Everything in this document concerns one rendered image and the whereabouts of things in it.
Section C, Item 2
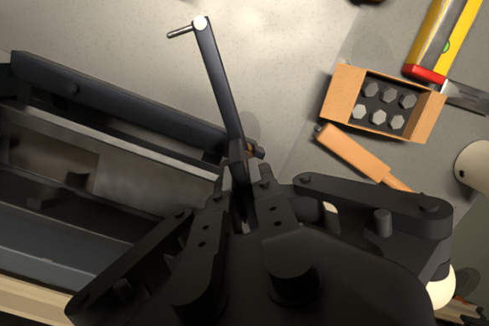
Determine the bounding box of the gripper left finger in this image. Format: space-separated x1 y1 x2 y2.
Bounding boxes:
63 162 235 326

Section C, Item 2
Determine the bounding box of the wooden handled tool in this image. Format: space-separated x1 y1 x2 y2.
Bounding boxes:
312 122 416 194

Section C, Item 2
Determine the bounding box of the dark grey flat bar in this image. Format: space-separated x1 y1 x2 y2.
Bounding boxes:
9 49 267 160

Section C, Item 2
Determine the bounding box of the open cardboard box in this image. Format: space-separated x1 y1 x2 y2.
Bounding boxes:
318 61 448 145

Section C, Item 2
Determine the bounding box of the steel ruler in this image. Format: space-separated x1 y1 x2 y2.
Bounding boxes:
438 78 489 118

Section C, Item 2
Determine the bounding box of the yellow spirit level red cap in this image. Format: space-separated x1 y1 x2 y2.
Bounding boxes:
400 0 486 86

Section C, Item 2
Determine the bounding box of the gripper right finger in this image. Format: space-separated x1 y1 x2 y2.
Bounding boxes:
247 157 454 246

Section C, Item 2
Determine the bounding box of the beige bench rail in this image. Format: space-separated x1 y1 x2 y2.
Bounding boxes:
0 267 489 326

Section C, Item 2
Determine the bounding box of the dark clamp handle cream knob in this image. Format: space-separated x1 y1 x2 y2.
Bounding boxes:
420 238 458 312

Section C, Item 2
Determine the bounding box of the dark feeler arm with pin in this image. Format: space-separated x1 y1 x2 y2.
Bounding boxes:
166 14 259 235

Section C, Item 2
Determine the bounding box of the grey hex bolt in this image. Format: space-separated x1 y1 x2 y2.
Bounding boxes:
388 113 406 131
350 102 368 121
399 91 419 110
361 79 380 98
380 85 399 104
369 108 388 127

